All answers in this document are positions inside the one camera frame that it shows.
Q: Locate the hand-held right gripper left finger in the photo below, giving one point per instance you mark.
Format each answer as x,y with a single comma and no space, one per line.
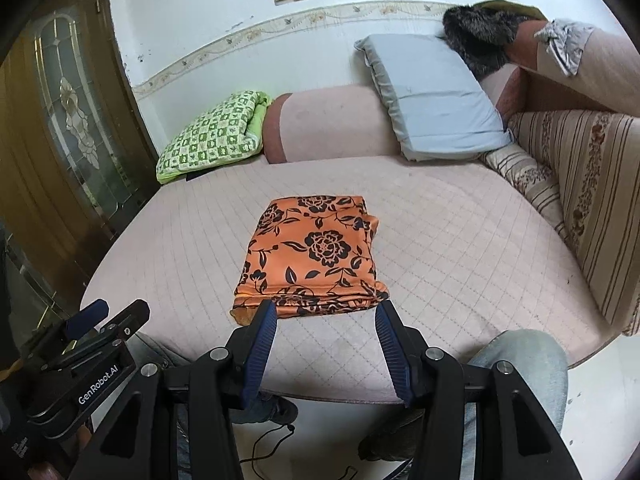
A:
257,355

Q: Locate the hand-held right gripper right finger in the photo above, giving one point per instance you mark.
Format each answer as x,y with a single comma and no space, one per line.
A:
395,355

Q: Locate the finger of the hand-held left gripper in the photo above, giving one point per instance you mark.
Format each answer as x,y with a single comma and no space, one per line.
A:
87,315
127,320

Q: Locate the orange floral cloth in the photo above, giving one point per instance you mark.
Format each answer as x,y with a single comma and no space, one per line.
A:
310,245

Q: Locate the person's left shoe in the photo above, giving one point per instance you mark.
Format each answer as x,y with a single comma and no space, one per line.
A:
275,407

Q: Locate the person's shoe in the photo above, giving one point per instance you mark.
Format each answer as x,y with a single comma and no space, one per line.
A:
275,407
385,440

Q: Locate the person's right shoe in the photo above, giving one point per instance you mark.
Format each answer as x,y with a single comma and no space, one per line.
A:
385,440

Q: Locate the pink quilted bed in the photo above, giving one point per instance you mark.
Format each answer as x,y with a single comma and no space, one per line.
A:
450,260

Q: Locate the person's right leg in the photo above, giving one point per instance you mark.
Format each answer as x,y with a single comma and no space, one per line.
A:
520,360

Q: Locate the wooden glass door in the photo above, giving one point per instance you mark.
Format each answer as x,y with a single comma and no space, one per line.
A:
50,160

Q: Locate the green checkered blanket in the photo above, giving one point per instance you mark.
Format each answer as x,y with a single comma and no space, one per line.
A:
210,130

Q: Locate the striped floral cushion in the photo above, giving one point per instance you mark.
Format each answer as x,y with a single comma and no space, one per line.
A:
525,175

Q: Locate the pink bolster cushion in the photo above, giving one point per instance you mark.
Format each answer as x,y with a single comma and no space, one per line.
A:
330,125

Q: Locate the light blue pillow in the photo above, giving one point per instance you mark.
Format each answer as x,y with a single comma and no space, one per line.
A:
435,95

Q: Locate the striped floral sofa backrest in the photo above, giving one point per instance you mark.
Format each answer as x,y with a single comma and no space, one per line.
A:
600,185

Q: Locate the dark fur garment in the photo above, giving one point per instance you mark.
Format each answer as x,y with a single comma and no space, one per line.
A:
480,35

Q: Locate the brown cushion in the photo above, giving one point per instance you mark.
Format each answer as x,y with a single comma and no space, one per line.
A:
525,47

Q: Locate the grey crumpled cloth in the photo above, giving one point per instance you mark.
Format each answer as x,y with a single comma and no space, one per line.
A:
565,42

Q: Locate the pink sofa back cover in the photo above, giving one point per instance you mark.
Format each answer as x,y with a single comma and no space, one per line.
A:
615,75

